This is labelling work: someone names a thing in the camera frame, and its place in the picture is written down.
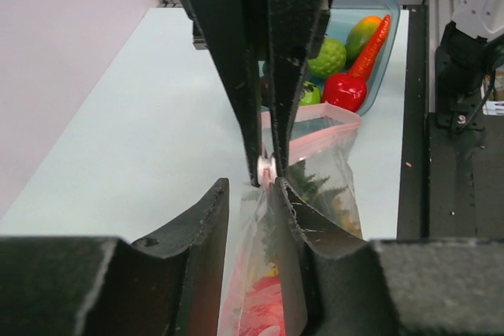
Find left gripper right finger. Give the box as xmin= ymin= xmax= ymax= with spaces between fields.
xmin=273 ymin=177 xmax=504 ymax=336

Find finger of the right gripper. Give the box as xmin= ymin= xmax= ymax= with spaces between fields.
xmin=267 ymin=0 xmax=332 ymax=176
xmin=187 ymin=0 xmax=261 ymax=186

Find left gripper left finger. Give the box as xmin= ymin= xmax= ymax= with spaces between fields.
xmin=1 ymin=179 xmax=229 ymax=335

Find pineapple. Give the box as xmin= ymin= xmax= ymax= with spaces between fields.
xmin=251 ymin=161 xmax=363 ymax=336

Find clear pink zip top bag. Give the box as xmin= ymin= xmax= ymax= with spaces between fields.
xmin=217 ymin=103 xmax=363 ymax=335

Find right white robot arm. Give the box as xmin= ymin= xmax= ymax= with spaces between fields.
xmin=180 ymin=0 xmax=503 ymax=186

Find blue plastic tray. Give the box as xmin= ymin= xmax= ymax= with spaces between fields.
xmin=259 ymin=0 xmax=402 ymax=116

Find green custard apple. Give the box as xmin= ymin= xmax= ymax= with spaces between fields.
xmin=308 ymin=37 xmax=347 ymax=79

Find mango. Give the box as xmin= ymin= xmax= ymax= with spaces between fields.
xmin=345 ymin=16 xmax=382 ymax=64

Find red chili pepper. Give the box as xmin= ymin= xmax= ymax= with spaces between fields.
xmin=348 ymin=14 xmax=391 ymax=81

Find dark avocado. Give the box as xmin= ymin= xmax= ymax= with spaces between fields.
xmin=259 ymin=76 xmax=270 ymax=108

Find green melon with black stripe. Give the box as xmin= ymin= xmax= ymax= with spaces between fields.
xmin=299 ymin=81 xmax=321 ymax=106

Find red bell pepper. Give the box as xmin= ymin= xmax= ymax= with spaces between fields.
xmin=321 ymin=73 xmax=368 ymax=113

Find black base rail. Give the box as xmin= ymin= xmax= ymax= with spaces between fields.
xmin=397 ymin=6 xmax=503 ymax=239

